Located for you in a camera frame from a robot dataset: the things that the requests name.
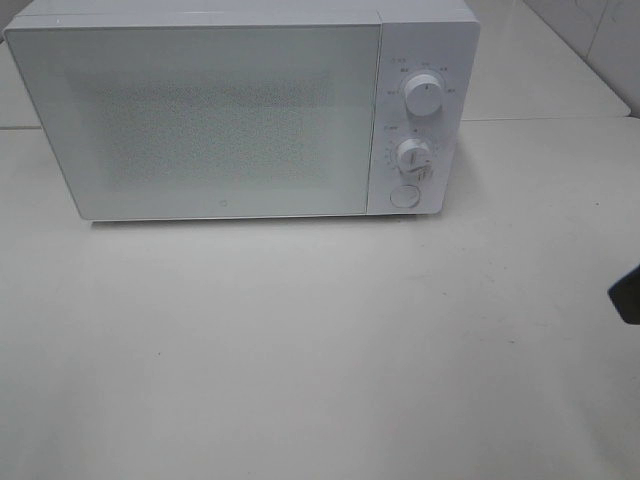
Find white upper power knob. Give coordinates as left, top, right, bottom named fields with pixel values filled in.
left=402, top=71, right=444, bottom=117

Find white timer knob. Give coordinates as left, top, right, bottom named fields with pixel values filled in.
left=396, top=138, right=432, bottom=175

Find round door release button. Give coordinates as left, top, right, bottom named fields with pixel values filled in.
left=390, top=185, right=421, bottom=208

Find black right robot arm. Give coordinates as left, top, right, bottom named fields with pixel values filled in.
left=607, top=266, right=640, bottom=325

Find white microwave oven body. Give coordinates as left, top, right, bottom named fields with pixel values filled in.
left=3, top=1, right=480, bottom=220

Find white microwave door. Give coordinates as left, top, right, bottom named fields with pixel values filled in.
left=8, top=25, right=380, bottom=221

